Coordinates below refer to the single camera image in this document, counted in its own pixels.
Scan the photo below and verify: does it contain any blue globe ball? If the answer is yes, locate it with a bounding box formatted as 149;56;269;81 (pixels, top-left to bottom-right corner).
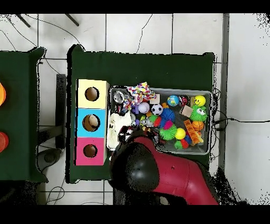
167;95;180;107

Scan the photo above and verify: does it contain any black tripod leg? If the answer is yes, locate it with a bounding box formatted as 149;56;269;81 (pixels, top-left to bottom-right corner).
15;13;31;28
64;13;80;27

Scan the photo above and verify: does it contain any large blue spiky ball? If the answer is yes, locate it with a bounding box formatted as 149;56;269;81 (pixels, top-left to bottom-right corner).
159;108;176;124

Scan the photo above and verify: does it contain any white baseball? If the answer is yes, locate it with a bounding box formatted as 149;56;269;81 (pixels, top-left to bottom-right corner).
138;101;151;114

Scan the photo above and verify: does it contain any colourful spotted cloth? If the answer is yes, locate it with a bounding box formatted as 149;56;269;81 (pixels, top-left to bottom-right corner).
126;81;157;106

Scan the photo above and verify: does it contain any clear mesh bin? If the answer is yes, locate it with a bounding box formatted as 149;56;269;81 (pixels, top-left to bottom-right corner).
106;85;213;156

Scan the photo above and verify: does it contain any grey floor base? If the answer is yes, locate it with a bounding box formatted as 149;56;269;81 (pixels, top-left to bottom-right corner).
37;147;62;171

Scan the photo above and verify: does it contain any black furniture frame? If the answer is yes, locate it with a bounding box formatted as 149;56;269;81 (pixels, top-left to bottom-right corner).
37;73;68;150

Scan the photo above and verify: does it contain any orange cup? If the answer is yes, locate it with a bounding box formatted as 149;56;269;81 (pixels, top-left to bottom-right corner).
0;82;7;106

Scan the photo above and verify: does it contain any black power cable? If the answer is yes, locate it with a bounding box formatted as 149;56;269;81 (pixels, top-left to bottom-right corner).
213;117;270;125

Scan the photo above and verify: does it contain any black and white soccer ball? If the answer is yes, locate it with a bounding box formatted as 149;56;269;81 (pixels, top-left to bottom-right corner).
151;104;164;116

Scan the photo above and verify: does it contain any plain yellow ball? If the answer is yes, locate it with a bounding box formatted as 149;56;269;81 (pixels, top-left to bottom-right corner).
175;128;187;141

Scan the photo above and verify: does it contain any cream waffle cloth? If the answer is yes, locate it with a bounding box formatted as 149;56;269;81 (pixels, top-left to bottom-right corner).
107;111;133;150

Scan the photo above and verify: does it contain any green googly-eyed puffer ball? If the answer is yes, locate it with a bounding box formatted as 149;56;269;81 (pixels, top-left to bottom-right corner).
189;105;208;123

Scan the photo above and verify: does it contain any wooden box with three holes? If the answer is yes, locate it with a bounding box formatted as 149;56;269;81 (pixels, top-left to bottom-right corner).
74;79;110;166

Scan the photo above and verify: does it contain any dark green side cloth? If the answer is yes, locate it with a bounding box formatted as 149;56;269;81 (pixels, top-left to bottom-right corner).
0;47;48;182

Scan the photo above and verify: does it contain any dark green table cloth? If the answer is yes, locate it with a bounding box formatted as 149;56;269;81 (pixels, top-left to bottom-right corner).
66;44;216;186

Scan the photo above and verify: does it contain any orange plastic tray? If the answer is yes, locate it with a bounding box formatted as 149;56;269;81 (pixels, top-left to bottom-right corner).
182;119;201;145

